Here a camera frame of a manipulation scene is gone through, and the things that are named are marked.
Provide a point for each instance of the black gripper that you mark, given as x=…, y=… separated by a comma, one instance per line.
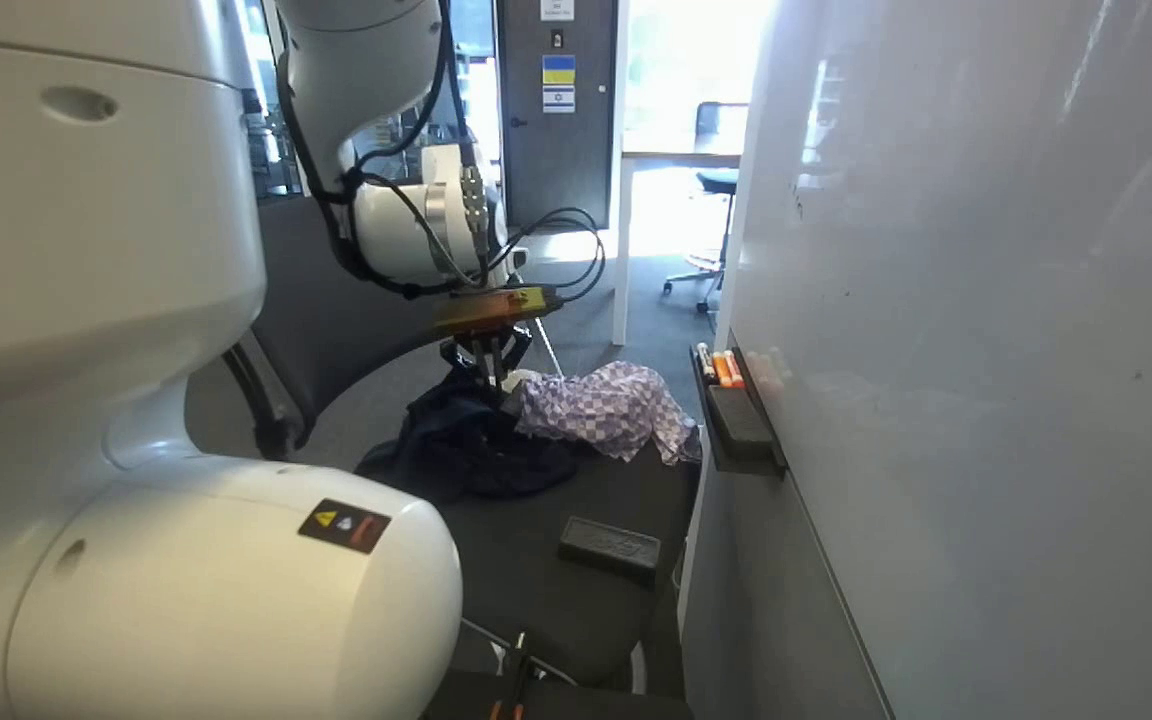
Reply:
x=491, y=352

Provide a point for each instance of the dark navy clothing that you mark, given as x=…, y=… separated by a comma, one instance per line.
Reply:
x=468, y=444

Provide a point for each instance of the blue patterned white towel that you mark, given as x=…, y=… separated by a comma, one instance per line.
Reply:
x=602, y=406

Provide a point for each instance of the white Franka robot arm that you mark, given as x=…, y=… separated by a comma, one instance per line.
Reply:
x=138, y=400

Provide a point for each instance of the black mesh office chair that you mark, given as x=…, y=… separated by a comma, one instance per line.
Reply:
x=717, y=186

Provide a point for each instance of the thin grey metal rod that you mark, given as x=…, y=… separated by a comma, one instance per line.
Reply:
x=551, y=349

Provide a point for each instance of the black eraser block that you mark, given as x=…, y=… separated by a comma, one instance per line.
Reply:
x=608, y=545

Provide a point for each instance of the orange marker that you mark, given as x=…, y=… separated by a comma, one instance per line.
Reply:
x=724, y=370

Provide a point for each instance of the dark door panel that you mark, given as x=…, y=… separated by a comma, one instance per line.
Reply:
x=558, y=120

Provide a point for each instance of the large whiteboard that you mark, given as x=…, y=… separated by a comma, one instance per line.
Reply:
x=1001, y=335

